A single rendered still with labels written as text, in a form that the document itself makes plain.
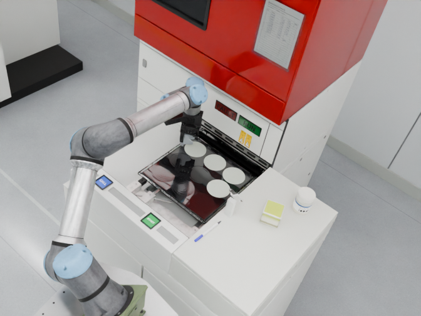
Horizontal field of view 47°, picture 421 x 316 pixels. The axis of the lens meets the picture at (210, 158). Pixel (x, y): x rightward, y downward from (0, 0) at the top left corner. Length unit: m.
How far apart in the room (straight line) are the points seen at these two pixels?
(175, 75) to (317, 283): 1.51
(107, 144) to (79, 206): 0.24
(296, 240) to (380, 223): 1.64
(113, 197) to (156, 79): 0.70
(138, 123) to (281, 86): 0.54
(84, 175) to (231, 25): 0.76
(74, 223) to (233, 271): 0.57
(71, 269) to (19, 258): 1.40
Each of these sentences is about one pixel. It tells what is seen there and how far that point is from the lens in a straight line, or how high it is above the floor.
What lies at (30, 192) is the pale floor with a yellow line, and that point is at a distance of 3.20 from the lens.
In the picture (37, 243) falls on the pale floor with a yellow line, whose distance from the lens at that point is 2.95.
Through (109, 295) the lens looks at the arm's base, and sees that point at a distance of 1.59.
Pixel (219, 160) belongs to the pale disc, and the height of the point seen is 0.90.
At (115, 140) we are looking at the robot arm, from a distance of 1.60.
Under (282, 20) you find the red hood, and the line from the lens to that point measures 1.69.
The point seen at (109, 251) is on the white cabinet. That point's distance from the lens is 2.13.
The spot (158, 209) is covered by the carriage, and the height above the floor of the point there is 0.88.
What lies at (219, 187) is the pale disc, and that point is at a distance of 2.04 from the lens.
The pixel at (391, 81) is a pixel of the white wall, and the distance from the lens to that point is 3.39.
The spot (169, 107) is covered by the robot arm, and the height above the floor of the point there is 1.32.
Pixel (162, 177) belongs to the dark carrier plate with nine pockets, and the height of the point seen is 0.90.
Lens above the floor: 2.41
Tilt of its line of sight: 45 degrees down
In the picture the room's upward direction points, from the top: 12 degrees clockwise
